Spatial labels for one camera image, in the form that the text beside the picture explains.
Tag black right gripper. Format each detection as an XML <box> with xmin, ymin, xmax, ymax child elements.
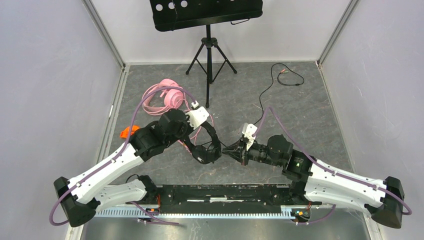
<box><xmin>221</xmin><ymin>136</ymin><xmax>283</xmax><ymax>167</ymax></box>

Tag black headphone cable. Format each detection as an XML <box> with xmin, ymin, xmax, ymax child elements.
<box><xmin>218</xmin><ymin>62</ymin><xmax>305</xmax><ymax>150</ymax></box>

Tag black headphones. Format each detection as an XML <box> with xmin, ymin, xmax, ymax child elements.
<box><xmin>181</xmin><ymin>121</ymin><xmax>222</xmax><ymax>165</ymax></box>

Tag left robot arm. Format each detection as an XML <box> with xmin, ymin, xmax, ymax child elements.
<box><xmin>49</xmin><ymin>107</ymin><xmax>222</xmax><ymax>228</ymax></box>

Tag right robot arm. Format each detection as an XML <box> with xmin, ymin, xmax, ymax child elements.
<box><xmin>222</xmin><ymin>135</ymin><xmax>405</xmax><ymax>229</ymax></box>

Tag pink headphones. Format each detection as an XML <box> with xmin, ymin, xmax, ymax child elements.
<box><xmin>142</xmin><ymin>78</ymin><xmax>186</xmax><ymax>116</ymax></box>

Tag orange plastic piece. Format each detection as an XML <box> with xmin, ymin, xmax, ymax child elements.
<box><xmin>119</xmin><ymin>125</ymin><xmax>140</xmax><ymax>139</ymax></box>

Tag black music stand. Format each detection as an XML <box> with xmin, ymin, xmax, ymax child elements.
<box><xmin>149</xmin><ymin>0</ymin><xmax>264</xmax><ymax>108</ymax></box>

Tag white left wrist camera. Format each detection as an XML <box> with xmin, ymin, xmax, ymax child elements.
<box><xmin>185</xmin><ymin>101</ymin><xmax>209</xmax><ymax>130</ymax></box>

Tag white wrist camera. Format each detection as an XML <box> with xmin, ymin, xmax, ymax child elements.
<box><xmin>241</xmin><ymin>123</ymin><xmax>258</xmax><ymax>151</ymax></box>
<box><xmin>185</xmin><ymin>101</ymin><xmax>209</xmax><ymax>130</ymax></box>

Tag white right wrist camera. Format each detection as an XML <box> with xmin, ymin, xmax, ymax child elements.
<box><xmin>241</xmin><ymin>123</ymin><xmax>258</xmax><ymax>151</ymax></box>

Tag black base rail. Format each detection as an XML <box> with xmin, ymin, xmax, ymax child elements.
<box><xmin>137</xmin><ymin>184</ymin><xmax>310</xmax><ymax>214</ymax></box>

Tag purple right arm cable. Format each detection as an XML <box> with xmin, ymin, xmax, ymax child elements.
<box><xmin>253</xmin><ymin>106</ymin><xmax>413</xmax><ymax>226</ymax></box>

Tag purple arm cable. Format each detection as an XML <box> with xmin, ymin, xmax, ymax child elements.
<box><xmin>253</xmin><ymin>106</ymin><xmax>413</xmax><ymax>226</ymax></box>
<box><xmin>48</xmin><ymin>86</ymin><xmax>200</xmax><ymax>227</ymax></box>

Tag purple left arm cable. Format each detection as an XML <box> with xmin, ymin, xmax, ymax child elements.
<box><xmin>48</xmin><ymin>86</ymin><xmax>200</xmax><ymax>227</ymax></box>

